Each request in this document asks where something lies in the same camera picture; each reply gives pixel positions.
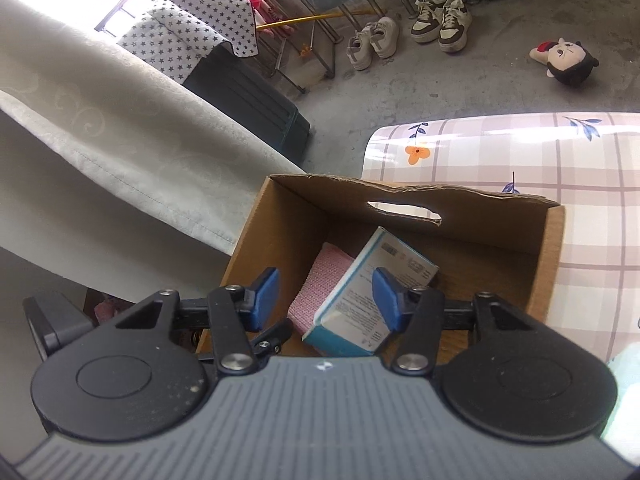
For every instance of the yellow stick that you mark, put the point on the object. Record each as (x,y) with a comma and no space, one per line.
(300,20)

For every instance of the blue and white carton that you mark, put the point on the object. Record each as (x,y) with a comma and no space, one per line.
(350,300)

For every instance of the cream curtain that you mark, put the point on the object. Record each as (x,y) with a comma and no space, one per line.
(125,160)

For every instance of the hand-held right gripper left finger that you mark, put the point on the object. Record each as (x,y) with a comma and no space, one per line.
(265,297)

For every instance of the star print cloth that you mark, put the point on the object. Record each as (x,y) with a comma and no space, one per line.
(175,25)

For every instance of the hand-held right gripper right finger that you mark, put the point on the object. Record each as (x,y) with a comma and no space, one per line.
(387,300)

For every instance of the black haired plush doll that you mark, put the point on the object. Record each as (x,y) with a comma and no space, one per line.
(570,62)

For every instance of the dark suitcase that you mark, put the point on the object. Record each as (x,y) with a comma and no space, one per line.
(250,105)

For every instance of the cardboard box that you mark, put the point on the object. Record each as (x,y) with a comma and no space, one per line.
(475,230)

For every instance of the pink cloth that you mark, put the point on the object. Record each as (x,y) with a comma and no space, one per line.
(325,280)

